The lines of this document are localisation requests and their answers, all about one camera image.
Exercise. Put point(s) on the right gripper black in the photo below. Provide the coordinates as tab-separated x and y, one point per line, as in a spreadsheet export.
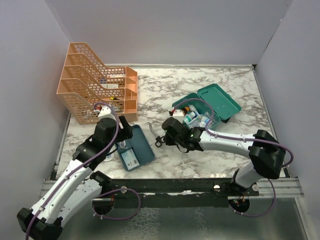
168	141

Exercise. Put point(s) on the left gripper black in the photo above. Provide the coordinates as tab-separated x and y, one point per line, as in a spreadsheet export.
125	133

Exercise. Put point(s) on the clear small plastic packet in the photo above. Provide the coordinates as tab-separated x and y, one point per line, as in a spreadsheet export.
122	144

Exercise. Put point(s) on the teal divided tray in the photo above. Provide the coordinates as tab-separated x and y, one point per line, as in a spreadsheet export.
140	145

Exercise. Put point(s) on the white bottle green label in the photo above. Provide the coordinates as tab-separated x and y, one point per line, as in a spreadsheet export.
189	117

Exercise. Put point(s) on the metal tweezers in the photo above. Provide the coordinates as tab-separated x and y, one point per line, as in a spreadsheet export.
150	127

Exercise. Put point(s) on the small bottle blue cap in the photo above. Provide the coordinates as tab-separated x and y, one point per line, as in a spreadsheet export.
193	109

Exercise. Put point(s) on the brown iodine bottle orange cap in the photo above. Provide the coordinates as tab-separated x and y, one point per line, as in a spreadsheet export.
186	110

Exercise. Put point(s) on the blue white packet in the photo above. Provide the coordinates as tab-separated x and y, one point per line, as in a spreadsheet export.
130	159

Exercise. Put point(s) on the small blue white box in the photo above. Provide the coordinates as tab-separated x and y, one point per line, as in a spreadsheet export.
203	119

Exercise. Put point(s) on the green medicine box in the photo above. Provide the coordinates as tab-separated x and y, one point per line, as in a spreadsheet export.
212	99

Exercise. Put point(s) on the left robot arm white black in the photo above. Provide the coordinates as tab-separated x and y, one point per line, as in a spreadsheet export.
79	183

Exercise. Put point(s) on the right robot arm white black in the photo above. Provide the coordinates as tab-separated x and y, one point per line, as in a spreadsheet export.
265	153

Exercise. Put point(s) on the mask packet under tray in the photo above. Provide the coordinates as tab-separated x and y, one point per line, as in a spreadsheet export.
109	157

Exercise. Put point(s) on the orange plastic file organizer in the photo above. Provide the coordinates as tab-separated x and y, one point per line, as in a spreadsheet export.
86	80

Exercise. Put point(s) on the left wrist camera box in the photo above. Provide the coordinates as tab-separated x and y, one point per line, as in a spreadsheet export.
105	112

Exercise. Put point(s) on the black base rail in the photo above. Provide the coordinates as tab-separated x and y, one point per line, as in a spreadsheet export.
177	193

